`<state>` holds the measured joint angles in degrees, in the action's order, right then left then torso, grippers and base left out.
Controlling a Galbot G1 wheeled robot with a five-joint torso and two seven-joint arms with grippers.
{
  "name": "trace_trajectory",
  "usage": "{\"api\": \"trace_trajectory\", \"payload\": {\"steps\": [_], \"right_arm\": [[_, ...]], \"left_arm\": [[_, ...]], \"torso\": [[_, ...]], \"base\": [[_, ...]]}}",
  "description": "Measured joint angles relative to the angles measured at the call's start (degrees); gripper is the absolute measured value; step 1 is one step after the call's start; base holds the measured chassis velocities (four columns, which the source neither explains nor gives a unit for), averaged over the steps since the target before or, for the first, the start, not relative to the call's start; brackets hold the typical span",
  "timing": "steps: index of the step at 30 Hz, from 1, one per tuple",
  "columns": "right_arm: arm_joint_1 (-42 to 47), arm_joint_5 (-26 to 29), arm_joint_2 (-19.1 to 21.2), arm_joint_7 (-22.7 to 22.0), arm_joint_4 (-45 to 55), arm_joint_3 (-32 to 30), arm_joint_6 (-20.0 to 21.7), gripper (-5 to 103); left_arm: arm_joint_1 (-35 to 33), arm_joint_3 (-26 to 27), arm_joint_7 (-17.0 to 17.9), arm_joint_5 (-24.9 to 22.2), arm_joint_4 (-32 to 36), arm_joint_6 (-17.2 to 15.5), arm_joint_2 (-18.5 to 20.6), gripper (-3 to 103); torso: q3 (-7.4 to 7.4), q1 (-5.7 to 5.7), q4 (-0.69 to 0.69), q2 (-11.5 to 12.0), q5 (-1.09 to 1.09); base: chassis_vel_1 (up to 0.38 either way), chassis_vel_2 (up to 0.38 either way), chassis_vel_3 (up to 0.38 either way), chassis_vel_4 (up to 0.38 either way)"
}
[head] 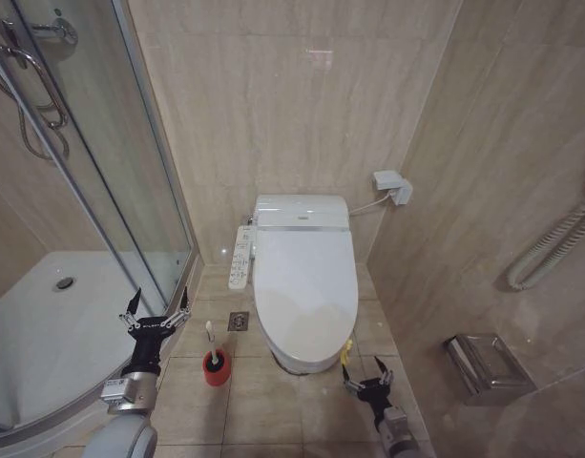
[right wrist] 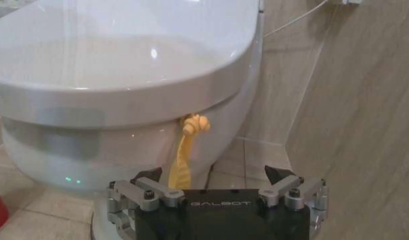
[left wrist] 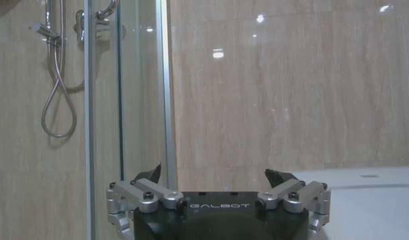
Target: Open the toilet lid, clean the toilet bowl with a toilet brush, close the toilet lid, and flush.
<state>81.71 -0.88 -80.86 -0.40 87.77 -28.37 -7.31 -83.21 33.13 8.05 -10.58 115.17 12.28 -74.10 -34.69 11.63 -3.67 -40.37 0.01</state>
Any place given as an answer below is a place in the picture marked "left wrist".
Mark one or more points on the glass shower enclosure with frame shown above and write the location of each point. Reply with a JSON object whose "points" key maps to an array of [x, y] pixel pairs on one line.
{"points": [[89, 125]]}

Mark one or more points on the chrome shower rail with slider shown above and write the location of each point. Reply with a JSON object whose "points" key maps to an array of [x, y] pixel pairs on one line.
{"points": [[49, 31]]}

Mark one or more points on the white toilet tank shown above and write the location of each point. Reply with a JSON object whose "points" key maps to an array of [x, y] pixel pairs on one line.
{"points": [[375, 207]]}

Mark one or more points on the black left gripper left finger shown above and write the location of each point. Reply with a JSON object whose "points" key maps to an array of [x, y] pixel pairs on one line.
{"points": [[126, 191]]}

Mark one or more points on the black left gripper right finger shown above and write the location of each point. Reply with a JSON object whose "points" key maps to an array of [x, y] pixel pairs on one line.
{"points": [[312, 191]]}

